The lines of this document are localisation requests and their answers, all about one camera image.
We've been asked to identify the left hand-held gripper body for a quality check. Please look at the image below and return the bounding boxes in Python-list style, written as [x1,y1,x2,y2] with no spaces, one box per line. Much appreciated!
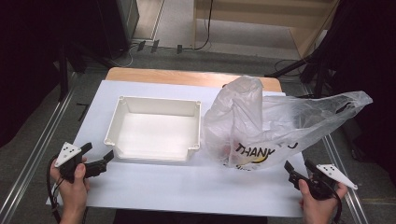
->
[54,142,85,184]

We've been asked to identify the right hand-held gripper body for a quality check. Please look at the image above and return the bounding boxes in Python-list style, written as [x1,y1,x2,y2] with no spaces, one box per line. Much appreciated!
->
[307,163,360,201]

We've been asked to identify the white plastic box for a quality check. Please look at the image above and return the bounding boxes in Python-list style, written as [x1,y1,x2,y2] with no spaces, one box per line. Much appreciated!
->
[103,95,203,163]

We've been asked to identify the clear plastic bag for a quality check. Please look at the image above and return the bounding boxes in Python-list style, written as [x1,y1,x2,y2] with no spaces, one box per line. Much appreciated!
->
[200,75,374,172]

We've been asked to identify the person's right hand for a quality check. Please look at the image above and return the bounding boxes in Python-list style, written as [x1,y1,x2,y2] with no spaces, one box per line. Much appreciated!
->
[298,178,349,224]

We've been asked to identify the person's left hand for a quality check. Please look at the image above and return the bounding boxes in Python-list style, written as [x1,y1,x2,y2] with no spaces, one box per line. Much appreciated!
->
[49,155,92,218]

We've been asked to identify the black stand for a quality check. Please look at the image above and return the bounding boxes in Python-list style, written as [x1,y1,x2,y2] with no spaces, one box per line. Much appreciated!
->
[57,43,117,103]
[264,46,332,98]

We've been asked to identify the white table mat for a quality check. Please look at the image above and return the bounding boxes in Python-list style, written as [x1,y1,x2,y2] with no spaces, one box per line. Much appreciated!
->
[46,79,308,218]

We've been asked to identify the person's dark lap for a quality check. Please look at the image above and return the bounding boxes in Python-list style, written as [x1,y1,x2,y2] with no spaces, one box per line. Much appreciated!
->
[112,208,269,224]

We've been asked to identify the black curtain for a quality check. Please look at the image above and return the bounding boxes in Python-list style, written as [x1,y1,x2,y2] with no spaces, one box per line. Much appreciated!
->
[311,0,396,188]
[0,0,105,149]

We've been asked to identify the dark cabinet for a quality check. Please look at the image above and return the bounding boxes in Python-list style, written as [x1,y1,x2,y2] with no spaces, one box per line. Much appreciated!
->
[96,0,140,61]

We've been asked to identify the light wooden shelf unit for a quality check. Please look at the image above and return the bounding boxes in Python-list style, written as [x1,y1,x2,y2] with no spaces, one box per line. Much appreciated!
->
[191,0,341,61]

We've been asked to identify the metal floor rail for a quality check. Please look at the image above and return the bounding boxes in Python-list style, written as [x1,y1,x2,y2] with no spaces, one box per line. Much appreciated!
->
[0,73,79,224]
[302,83,370,224]

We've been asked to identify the right hand-held gripper black cable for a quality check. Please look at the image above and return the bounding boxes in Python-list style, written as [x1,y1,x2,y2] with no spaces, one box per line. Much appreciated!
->
[320,176,344,224]

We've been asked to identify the hand-held gripper black cable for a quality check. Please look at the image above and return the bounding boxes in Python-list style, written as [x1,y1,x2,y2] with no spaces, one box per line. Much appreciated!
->
[320,176,344,224]
[45,155,64,224]

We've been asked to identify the left hand-held gripper black cable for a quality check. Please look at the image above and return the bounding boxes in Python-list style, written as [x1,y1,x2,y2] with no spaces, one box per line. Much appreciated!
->
[45,155,64,224]

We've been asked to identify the white floor cable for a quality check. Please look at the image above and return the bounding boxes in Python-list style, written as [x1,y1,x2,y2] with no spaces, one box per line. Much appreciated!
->
[115,43,140,69]

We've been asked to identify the black looped floor cable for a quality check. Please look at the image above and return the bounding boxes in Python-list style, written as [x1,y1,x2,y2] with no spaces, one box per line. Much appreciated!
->
[273,58,302,77]

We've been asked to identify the black hanging cable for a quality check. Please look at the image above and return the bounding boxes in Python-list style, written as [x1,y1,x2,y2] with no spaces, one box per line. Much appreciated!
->
[183,0,215,51]

